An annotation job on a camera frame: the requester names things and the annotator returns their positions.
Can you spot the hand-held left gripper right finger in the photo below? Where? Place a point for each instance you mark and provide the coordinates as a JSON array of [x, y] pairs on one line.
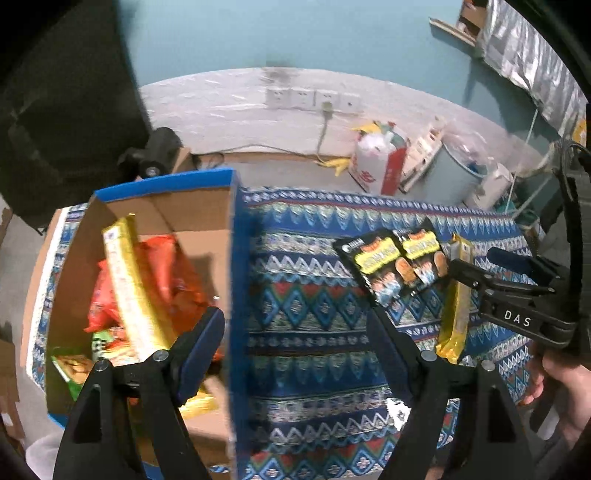
[[388, 355]]

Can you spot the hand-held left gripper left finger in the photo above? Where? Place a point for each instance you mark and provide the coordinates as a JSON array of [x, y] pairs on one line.
[[201, 355]]

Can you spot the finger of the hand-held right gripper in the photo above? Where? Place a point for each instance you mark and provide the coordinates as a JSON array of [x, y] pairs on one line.
[[466, 273], [508, 258]]

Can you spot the black snack packet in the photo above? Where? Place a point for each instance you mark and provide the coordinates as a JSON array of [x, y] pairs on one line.
[[374, 263], [422, 258]]

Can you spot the gold foil snack packet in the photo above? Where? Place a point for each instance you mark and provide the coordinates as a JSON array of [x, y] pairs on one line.
[[205, 401]]

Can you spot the yellow snack packet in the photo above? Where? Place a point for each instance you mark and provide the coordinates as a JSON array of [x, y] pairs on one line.
[[131, 295], [455, 323]]

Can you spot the orange white-glove print snack packet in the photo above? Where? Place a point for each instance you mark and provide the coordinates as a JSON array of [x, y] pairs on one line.
[[166, 277]]

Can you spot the orange and green snack packet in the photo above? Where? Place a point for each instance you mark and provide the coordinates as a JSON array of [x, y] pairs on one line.
[[98, 340]]

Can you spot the orange-red plastic snack bag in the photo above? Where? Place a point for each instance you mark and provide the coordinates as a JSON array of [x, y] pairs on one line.
[[101, 300]]

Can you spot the blue cardboard box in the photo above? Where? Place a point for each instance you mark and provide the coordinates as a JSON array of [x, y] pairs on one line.
[[203, 217]]

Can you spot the person's right hand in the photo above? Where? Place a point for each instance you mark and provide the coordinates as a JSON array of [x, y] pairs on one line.
[[572, 392]]

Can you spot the small white wrapper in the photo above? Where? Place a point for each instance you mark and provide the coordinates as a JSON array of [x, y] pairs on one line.
[[397, 410]]

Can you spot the patterned blue blanket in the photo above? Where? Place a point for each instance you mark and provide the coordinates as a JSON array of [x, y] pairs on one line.
[[314, 300]]

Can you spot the light blue trash bin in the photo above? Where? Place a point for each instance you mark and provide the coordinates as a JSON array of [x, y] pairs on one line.
[[450, 175]]

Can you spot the white flat box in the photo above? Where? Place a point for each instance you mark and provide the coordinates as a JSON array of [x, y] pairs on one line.
[[422, 152]]

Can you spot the red and white paper bag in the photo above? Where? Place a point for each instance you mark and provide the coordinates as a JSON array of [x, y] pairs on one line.
[[374, 170]]

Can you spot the banana peel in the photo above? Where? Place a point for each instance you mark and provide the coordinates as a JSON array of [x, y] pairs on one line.
[[337, 165]]

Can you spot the flat brown cardboard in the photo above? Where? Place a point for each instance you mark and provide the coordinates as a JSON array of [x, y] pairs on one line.
[[9, 374]]

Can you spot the silver foil curtain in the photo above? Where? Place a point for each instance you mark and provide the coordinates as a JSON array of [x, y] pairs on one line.
[[521, 50]]

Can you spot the black cylinder device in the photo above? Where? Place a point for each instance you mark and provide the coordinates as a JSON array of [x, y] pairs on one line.
[[159, 147]]

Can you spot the wooden window sill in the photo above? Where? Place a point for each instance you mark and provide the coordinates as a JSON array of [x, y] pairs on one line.
[[450, 28]]

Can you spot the white wall socket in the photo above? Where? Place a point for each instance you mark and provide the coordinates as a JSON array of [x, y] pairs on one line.
[[303, 98], [278, 97], [327, 98], [351, 103]]

